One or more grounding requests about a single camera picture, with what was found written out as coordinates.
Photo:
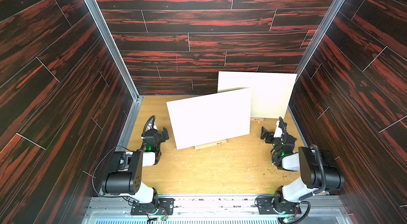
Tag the white canvas board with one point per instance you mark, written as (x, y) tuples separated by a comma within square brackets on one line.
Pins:
[(271, 92), (211, 118)]

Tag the right aluminium corner post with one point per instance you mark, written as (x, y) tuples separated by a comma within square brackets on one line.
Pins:
[(321, 31)]

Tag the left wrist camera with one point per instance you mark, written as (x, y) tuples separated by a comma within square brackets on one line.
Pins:
[(153, 126)]

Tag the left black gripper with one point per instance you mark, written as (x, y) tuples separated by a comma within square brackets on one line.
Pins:
[(158, 135)]

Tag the wooden easel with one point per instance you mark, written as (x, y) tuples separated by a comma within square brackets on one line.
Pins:
[(213, 144), (258, 120)]

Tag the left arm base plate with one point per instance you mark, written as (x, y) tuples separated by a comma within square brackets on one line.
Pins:
[(159, 207)]

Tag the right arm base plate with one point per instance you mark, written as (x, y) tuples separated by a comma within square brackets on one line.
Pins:
[(271, 205)]

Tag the aluminium front rail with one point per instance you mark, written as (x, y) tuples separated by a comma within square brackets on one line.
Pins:
[(185, 209)]

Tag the aluminium corner post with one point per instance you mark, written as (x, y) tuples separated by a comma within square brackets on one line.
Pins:
[(101, 24), (321, 31)]

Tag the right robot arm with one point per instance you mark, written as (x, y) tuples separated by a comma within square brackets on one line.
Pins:
[(318, 172)]

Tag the left aluminium corner post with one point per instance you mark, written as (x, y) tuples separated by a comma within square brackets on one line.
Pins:
[(101, 24)]

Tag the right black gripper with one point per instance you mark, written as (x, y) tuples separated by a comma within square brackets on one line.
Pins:
[(270, 135)]

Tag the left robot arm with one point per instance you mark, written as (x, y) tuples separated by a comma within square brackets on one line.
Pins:
[(124, 174)]

